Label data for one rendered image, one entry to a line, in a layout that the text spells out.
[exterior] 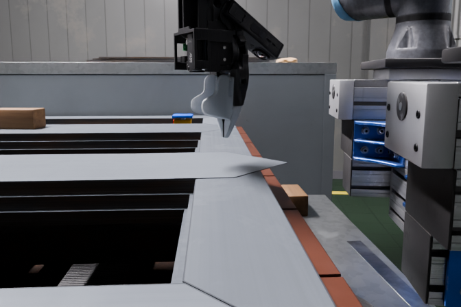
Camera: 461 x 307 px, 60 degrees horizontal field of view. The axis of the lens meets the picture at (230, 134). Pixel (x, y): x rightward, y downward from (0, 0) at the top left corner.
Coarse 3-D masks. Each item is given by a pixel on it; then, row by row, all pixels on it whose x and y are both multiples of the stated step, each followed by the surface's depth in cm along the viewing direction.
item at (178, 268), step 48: (0, 144) 93; (48, 144) 93; (96, 144) 94; (144, 144) 95; (192, 144) 95; (0, 192) 50; (48, 192) 51; (96, 192) 51; (144, 192) 52; (192, 192) 52
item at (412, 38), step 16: (400, 16) 91; (416, 16) 88; (432, 16) 87; (448, 16) 88; (400, 32) 91; (416, 32) 88; (432, 32) 87; (448, 32) 88; (400, 48) 90; (416, 48) 87; (432, 48) 86; (448, 48) 87
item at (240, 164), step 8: (232, 160) 62; (240, 160) 62; (248, 160) 62; (256, 160) 62; (264, 160) 62; (232, 168) 57; (240, 168) 57; (248, 168) 57; (256, 168) 57; (264, 168) 57; (232, 176) 52
